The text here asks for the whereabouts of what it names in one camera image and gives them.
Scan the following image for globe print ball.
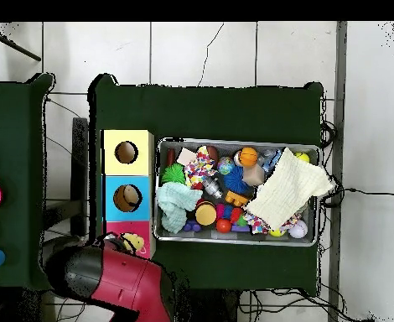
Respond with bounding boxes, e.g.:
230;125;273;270
216;156;236;175

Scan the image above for plain wooden cube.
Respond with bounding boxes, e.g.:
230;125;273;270
175;146;199;168

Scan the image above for shallow wire mesh bin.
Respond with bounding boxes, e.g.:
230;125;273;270
153;137;321;248

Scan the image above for white baseball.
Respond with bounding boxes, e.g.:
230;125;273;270
288;219;308;240

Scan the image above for black cable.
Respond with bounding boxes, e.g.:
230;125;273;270
320;185;394;209

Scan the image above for yellow plush toy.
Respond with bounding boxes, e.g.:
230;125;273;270
120;232;147;255

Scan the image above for dark green tablecloth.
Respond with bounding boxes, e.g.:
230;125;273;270
87;73;324;295
0;73;59;291

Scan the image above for green spiky ball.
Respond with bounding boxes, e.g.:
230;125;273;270
160;163;186;184

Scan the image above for blue spiky ball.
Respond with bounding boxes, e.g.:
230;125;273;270
222;165;251;195

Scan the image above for black stand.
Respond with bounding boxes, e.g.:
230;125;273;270
41;117;90;251

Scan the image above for orange basketball toy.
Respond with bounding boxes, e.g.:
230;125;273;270
237;146;259;168

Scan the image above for striped wooden burger toy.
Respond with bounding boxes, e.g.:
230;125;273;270
194;200;218;226

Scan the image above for cream waffle cloth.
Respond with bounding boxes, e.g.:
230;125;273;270
243;147;335;232

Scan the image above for wooden three-hole box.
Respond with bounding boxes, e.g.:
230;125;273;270
101;128;157;260

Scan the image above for black tripod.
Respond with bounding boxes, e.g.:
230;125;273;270
0;22;43;63

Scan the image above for mint green waffle cloth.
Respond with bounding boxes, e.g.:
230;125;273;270
154;180;204;235

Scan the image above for colourful patterned cloth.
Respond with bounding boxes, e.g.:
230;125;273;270
183;145;218;190

